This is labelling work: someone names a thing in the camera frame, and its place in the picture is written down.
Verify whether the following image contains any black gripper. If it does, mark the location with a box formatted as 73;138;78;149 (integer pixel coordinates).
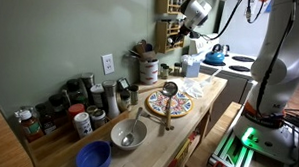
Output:
182;24;203;40

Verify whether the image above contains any green herb spice jar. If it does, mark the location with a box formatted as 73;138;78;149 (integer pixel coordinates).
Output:
173;61;183;78

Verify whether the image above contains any small glass spice jar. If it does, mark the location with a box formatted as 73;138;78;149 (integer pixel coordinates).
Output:
159;63;170;80

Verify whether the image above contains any red lid container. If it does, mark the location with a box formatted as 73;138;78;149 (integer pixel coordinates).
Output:
67;103;87;122

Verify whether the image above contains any white spice shaker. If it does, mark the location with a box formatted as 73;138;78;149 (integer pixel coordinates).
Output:
72;111;94;140

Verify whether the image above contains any wooden stepped counter rack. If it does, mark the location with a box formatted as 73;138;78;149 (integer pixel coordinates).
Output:
21;110;132;167

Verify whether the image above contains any white tissue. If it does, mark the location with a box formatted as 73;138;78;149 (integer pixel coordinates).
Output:
180;53;199;65

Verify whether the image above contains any blue kettle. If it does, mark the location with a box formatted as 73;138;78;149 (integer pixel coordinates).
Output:
202;43;228;67

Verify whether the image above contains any grey-blue tissue box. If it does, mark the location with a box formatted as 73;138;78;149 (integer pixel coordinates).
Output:
182;60;202;79

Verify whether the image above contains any silver kettle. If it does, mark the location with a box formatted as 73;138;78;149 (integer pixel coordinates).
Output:
220;44;232;57

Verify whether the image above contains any crumpled white paper towel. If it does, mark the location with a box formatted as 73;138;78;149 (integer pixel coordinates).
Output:
174;76;205;101

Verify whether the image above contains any dark wooden spoon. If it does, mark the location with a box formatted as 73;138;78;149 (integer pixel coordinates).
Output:
132;39;149;62

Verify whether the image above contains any white red utensil crock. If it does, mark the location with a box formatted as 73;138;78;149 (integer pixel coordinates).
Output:
138;58;161;87

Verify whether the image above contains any metal kitchen utensil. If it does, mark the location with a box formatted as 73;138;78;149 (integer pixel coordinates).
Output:
122;48;142;61

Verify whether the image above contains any white stove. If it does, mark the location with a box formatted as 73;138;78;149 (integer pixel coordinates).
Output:
187;34;264;127

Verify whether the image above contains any colourful floral patterned plate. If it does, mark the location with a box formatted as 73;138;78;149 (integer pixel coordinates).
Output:
145;88;195;121

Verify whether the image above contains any dark pepper bottle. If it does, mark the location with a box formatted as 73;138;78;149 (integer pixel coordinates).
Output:
128;84;140;106

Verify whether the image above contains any small black timer device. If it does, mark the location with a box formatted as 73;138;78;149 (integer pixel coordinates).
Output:
116;77;132;94

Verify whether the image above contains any metal fork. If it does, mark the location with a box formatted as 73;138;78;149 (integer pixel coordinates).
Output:
139;110;167;126

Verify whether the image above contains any tall silver shaker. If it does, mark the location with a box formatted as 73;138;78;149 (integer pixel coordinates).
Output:
101;80;122;120

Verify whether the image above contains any wooden robot platform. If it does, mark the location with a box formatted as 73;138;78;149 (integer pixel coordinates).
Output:
182;101;245;167

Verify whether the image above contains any white ceramic bowl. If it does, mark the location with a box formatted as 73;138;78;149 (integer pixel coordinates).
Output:
110;118;149;152

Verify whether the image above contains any tall white labelled bottle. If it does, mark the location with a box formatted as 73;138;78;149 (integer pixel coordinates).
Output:
89;83;106;111

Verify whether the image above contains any steel canister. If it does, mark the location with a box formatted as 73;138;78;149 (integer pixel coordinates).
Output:
80;72;97;97

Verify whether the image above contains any metal spoon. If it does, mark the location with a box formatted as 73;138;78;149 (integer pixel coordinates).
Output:
119;106;146;148

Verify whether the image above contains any short glass jar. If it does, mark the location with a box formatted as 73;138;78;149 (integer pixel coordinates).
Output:
89;109;109;132

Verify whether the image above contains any tall dark bottle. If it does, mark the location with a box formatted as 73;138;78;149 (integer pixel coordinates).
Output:
66;79;88;107

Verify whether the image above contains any dark glass bottle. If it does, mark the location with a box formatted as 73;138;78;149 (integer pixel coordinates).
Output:
49;93;70;128
34;102;57;135

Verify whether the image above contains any blue plastic bowl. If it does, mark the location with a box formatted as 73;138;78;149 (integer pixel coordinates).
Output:
74;140;113;167

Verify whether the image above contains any red hot sauce bottle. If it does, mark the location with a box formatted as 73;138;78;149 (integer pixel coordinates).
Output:
18;109;45;143

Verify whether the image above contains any small wooden wall spice rack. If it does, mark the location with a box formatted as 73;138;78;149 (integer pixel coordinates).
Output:
153;19;186;55

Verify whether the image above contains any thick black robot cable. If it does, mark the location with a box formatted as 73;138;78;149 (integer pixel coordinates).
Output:
200;0;253;43

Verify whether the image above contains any large wooden wall spice rack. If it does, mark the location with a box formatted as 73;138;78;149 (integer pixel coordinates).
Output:
155;0;192;16

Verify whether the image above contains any metal ladle wooden handle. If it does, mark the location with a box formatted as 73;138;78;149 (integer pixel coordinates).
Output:
160;80;181;132

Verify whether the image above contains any white wall outlet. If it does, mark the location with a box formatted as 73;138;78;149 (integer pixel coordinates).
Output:
100;53;116;76

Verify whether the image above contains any aluminium base frame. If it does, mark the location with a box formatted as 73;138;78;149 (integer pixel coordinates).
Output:
205;126;257;167

